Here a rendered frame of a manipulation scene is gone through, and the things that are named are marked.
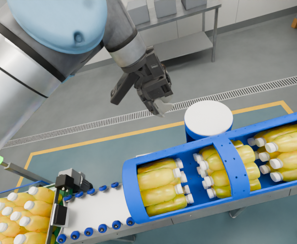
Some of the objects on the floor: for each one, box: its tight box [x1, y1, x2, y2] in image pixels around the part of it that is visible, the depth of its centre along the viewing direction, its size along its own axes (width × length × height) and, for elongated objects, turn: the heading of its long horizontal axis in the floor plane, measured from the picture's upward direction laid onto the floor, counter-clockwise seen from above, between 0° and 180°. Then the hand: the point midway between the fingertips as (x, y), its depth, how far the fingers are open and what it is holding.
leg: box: [111, 235, 135, 243], centre depth 135 cm, size 6×6×63 cm
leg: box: [229, 206, 248, 218], centre depth 127 cm, size 6×6×63 cm
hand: (160, 114), depth 51 cm, fingers closed
